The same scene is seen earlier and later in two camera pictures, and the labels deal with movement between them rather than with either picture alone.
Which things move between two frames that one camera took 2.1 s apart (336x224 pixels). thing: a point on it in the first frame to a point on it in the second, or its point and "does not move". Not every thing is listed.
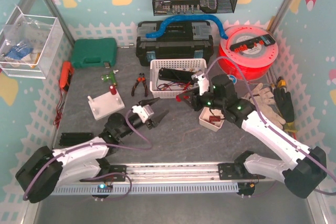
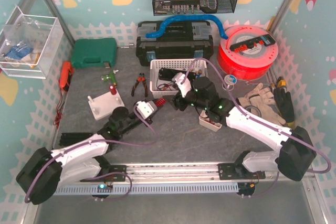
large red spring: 113,89 does not move
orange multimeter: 66,75 does not move
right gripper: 193,99 to 177,100
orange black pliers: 141,78 does not move
